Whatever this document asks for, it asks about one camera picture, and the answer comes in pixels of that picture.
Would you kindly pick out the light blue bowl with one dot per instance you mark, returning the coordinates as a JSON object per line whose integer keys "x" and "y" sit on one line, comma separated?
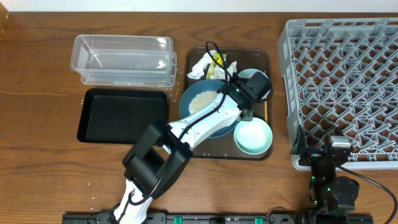
{"x": 249, "y": 72}

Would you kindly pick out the dark blue plate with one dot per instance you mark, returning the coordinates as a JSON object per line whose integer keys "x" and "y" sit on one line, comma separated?
{"x": 195, "y": 89}

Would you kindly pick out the brown serving tray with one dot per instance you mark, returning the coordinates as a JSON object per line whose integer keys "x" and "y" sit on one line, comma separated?
{"x": 225, "y": 147}

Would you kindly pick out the green yellow snack wrapper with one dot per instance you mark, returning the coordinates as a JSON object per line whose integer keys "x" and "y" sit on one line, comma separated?
{"x": 212, "y": 65}

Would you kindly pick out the clear plastic bin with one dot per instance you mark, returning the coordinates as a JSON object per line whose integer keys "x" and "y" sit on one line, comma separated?
{"x": 126, "y": 60}

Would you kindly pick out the white tissue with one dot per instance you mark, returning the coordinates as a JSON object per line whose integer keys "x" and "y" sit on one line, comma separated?
{"x": 219, "y": 73}
{"x": 198, "y": 69}

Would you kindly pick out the wooden chopstick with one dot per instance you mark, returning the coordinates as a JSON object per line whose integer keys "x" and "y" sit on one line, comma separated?
{"x": 265, "y": 112}

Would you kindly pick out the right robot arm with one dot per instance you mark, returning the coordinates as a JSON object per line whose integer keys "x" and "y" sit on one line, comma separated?
{"x": 334, "y": 197}

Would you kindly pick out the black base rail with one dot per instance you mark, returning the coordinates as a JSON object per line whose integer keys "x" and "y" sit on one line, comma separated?
{"x": 161, "y": 218}

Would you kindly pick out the grey dishwasher rack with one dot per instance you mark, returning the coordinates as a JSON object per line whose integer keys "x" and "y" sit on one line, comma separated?
{"x": 342, "y": 73}

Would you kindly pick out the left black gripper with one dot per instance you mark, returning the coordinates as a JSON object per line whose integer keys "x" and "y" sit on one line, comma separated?
{"x": 249, "y": 113}

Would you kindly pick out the black plastic tray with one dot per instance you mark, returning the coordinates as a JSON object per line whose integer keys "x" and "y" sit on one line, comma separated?
{"x": 119, "y": 116}

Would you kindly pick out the white rice pile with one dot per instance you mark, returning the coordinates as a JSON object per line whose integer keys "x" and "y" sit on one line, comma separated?
{"x": 201, "y": 100}

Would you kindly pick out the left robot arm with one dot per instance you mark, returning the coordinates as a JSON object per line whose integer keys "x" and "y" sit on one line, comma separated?
{"x": 157, "y": 159}

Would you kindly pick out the mint green bowl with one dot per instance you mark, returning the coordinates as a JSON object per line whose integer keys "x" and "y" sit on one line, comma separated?
{"x": 253, "y": 137}

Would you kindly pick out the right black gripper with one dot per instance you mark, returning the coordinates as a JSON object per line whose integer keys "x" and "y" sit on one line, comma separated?
{"x": 301, "y": 145}

